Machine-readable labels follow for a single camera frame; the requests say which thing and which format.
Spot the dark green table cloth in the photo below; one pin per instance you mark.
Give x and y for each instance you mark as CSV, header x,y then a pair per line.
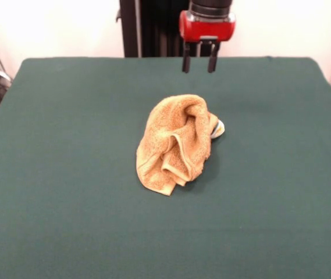
x,y
66,174

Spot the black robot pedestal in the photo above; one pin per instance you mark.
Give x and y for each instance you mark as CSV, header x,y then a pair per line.
x,y
153,29

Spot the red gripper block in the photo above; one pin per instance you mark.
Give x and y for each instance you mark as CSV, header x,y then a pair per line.
x,y
206,29

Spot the tan terry towel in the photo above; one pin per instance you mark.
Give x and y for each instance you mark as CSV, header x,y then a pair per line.
x,y
165,130

